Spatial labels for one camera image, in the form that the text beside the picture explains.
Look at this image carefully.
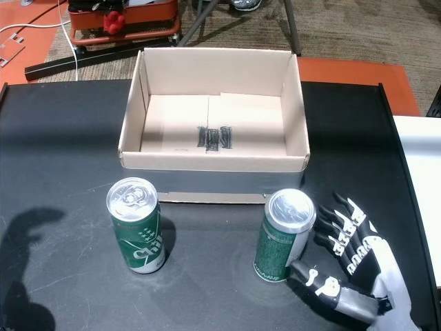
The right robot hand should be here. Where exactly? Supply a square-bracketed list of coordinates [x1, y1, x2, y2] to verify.
[289, 191, 423, 331]

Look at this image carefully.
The green can with white panel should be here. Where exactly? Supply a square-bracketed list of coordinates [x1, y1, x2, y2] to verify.
[254, 188, 317, 283]

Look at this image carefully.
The green can with star print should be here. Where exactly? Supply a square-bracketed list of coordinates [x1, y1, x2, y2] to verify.
[105, 177, 166, 275]

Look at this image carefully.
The open cardboard box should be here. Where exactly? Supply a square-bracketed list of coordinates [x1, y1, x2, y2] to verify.
[117, 47, 311, 205]

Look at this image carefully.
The black chair base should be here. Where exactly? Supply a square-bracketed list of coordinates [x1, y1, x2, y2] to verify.
[426, 99, 441, 119]

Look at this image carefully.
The orange floor mat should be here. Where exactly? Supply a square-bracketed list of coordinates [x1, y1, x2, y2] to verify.
[0, 0, 70, 91]
[296, 57, 421, 117]

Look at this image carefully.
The grey metal leg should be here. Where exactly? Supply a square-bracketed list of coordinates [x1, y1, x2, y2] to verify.
[177, 0, 221, 48]
[283, 0, 302, 57]

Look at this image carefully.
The grey sneaker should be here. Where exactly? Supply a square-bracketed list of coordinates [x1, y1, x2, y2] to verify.
[230, 0, 263, 12]

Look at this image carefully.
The orange equipment cart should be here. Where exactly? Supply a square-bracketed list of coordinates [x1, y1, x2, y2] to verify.
[68, 0, 182, 48]

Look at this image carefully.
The red knob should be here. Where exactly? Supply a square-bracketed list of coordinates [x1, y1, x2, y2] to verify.
[104, 10, 125, 35]

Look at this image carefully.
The black metal beam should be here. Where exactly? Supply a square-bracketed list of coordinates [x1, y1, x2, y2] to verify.
[24, 36, 180, 83]

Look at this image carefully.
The black bag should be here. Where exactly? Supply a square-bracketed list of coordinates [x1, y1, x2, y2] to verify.
[68, 0, 128, 13]

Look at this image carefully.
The white cable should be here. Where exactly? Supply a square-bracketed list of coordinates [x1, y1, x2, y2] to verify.
[0, 0, 79, 82]

